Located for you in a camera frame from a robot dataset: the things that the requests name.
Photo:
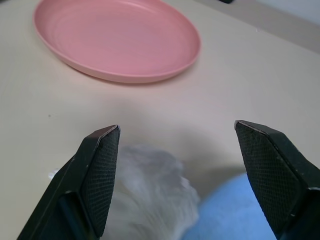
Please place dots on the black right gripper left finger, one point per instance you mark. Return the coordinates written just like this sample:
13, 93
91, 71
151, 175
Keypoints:
82, 190

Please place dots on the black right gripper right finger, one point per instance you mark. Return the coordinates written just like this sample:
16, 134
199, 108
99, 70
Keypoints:
277, 180

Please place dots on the blue fluffy cloth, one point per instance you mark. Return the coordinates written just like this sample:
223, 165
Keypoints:
225, 215

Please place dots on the white fluffy cloth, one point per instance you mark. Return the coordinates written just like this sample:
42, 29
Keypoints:
150, 195

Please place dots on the pink round plate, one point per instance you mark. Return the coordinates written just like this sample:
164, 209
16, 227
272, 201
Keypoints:
117, 40

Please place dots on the black object at table edge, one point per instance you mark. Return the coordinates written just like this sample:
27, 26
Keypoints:
226, 1

